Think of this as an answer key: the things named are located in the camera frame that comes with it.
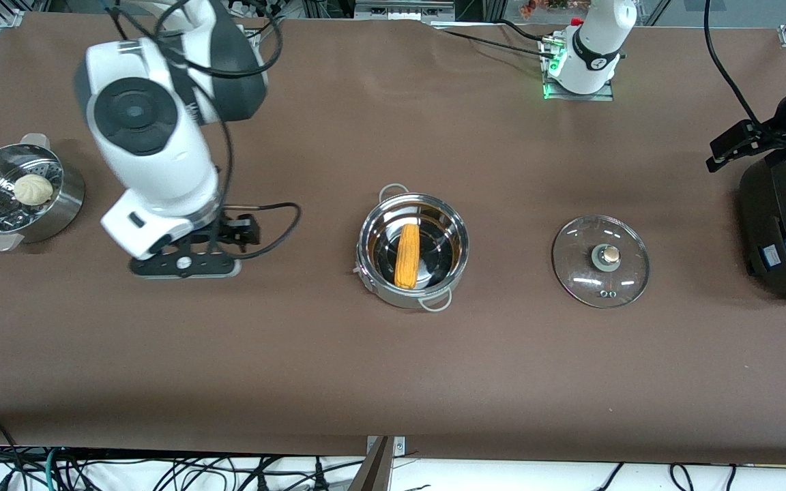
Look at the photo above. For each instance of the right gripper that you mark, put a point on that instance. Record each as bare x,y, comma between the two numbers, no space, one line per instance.
226,231

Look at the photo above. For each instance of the small metal table bracket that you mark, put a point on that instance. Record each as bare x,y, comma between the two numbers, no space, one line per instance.
400,444

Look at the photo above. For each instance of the grey metal box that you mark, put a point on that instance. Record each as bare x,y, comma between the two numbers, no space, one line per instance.
403,10

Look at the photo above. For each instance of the steel steamer pot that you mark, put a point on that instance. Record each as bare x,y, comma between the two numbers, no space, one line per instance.
59,218

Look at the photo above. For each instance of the orange red small object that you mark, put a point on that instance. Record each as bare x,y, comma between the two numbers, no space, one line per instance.
536,8

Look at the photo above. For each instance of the glass lid with knob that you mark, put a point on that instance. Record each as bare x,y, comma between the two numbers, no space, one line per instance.
580,273

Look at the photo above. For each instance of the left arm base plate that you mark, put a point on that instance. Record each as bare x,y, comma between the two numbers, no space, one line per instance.
584,97

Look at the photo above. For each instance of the yellow corn cob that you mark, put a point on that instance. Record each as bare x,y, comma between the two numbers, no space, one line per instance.
406,259

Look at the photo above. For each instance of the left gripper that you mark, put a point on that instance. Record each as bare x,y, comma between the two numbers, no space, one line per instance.
767,136

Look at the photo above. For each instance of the dark brown beam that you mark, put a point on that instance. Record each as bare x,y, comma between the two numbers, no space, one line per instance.
374,474

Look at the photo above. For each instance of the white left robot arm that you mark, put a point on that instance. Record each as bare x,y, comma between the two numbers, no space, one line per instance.
598,41

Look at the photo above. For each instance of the white steamed bun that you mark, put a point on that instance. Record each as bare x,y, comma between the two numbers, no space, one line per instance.
33,189

